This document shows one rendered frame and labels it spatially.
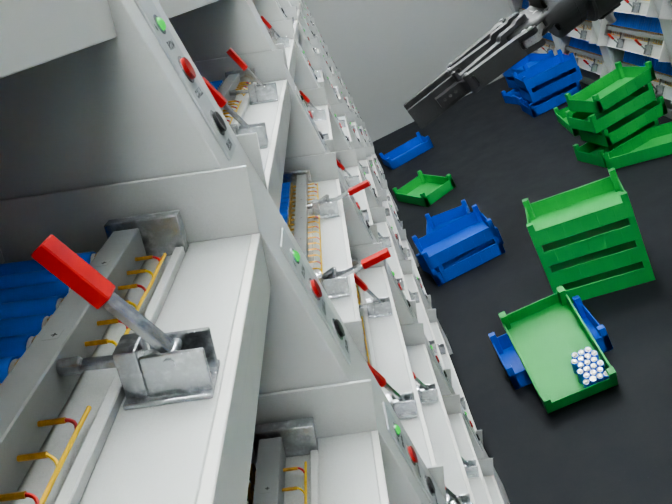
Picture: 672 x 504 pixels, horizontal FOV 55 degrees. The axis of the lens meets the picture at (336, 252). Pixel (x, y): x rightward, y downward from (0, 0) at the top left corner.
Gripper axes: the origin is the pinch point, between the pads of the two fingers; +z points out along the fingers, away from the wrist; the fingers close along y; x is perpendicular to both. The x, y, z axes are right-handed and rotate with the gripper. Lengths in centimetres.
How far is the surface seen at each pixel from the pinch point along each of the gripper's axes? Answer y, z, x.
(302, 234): -0.5, 24.6, -3.4
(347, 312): -19.6, 21.7, -8.0
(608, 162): 176, -49, -115
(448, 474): -7, 31, -46
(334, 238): 2.2, 22.2, -7.6
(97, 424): -61, 21, 14
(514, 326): 82, 17, -92
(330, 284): -15.4, 22.2, -5.8
